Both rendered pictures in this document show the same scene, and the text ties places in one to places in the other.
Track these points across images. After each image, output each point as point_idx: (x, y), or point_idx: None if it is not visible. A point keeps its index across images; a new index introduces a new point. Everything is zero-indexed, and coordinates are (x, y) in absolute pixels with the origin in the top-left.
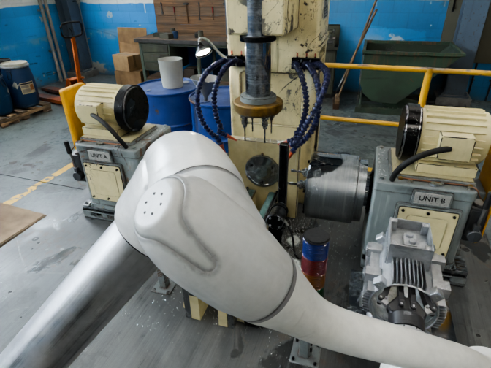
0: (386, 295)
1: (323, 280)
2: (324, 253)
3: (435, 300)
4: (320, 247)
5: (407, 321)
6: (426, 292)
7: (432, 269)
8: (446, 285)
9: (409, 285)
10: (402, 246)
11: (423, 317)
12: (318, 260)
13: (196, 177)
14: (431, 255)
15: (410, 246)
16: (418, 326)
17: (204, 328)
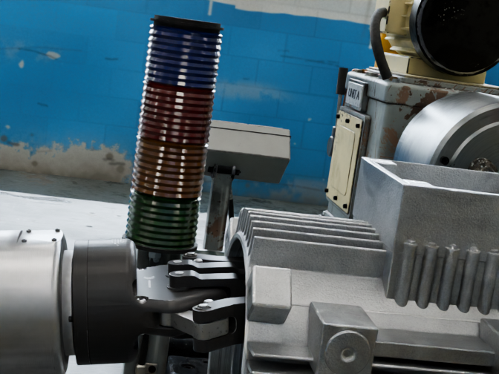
0: (202, 259)
1: (154, 167)
2: (159, 53)
3: (246, 309)
4: (154, 31)
5: (81, 240)
6: (248, 268)
7: (442, 334)
8: (343, 318)
9: (243, 234)
10: (371, 166)
11: (149, 299)
12: (148, 76)
13: None
14: (397, 208)
15: (385, 168)
16: (73, 256)
17: (121, 364)
